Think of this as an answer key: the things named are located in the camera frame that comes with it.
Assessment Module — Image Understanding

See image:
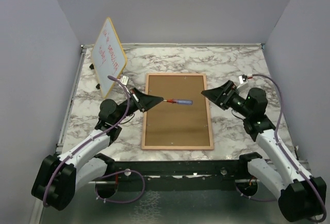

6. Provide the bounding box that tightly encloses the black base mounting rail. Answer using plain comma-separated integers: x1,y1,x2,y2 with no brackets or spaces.
93,159,252,192

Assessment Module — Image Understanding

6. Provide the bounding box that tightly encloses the pink picture frame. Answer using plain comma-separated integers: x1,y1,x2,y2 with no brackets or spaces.
141,73,214,150

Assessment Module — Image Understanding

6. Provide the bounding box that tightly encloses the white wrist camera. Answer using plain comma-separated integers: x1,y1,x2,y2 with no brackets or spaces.
237,74,253,91
120,75,129,86

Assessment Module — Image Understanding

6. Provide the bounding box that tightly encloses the small yellow-framed whiteboard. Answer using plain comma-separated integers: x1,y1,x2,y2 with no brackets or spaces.
91,17,127,98

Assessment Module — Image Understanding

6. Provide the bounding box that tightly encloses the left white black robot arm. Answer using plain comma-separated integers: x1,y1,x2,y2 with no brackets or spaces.
31,88,164,211

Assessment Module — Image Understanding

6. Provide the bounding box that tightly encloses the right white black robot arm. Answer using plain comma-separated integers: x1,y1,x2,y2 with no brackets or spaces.
201,81,327,223

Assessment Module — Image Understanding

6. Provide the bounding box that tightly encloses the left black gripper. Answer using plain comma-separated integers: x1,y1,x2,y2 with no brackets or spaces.
113,87,163,124

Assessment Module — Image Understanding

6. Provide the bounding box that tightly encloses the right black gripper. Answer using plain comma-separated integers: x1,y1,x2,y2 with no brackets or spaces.
202,79,252,117

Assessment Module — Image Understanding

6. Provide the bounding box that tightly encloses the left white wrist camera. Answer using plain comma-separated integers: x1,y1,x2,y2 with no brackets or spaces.
120,75,129,86

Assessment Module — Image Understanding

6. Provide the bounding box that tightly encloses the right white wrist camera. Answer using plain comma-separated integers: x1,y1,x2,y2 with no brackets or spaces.
237,74,253,91

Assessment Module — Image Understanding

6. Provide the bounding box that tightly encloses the blue red screwdriver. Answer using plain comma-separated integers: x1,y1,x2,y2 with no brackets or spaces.
163,99,193,106

